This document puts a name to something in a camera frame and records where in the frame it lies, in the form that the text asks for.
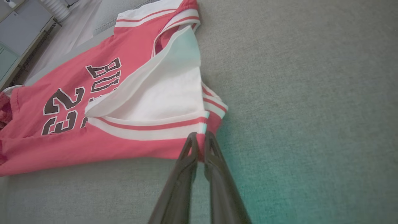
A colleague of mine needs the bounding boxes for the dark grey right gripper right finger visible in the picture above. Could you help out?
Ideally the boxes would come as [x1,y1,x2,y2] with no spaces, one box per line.
[204,131,252,224]

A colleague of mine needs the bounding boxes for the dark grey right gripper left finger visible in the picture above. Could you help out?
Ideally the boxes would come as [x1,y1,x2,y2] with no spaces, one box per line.
[148,132,199,224]

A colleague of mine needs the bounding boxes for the red white basketball jersey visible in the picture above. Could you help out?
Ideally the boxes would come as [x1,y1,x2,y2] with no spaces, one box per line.
[0,0,229,177]

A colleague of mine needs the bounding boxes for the red basketball shorts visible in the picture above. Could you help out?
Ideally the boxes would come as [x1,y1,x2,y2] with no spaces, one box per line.
[0,85,24,165]

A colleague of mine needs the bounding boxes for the large grey sofa seat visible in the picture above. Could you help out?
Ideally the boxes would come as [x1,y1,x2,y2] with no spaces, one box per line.
[0,0,398,224]

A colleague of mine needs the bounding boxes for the white ribbed planter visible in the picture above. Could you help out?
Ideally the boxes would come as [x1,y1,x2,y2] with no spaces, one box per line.
[40,0,72,22]

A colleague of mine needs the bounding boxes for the grey green TV cabinet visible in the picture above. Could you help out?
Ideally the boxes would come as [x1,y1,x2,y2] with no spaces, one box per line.
[0,0,62,91]

